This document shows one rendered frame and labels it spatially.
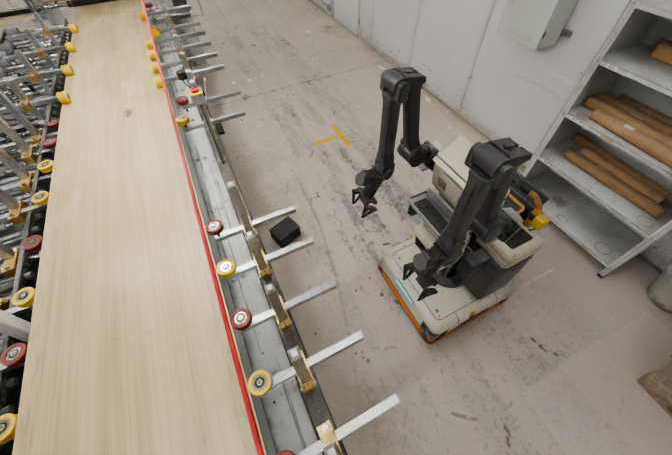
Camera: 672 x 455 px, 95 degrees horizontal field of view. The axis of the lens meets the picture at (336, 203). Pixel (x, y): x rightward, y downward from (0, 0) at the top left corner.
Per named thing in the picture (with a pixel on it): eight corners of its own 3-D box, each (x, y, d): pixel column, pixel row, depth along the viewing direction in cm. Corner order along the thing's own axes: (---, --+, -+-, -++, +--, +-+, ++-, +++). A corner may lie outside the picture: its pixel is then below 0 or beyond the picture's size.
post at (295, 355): (310, 377, 127) (297, 344, 90) (314, 386, 125) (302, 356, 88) (302, 381, 126) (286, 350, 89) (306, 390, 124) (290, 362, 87)
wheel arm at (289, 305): (333, 283, 143) (333, 279, 140) (336, 289, 141) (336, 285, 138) (242, 326, 131) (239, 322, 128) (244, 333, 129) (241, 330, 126)
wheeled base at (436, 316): (446, 233, 249) (455, 214, 230) (506, 302, 213) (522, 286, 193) (374, 267, 231) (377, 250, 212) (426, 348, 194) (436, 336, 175)
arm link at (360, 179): (395, 170, 128) (384, 158, 133) (375, 168, 121) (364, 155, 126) (381, 192, 135) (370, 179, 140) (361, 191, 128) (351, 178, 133)
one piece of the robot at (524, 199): (478, 191, 184) (504, 161, 171) (526, 235, 164) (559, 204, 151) (468, 192, 178) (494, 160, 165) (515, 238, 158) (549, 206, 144)
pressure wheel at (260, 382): (266, 405, 112) (260, 400, 103) (250, 391, 115) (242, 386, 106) (280, 383, 116) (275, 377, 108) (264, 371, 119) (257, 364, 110)
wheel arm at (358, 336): (359, 332, 128) (360, 329, 125) (363, 340, 127) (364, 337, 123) (259, 386, 117) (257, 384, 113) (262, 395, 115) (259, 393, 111)
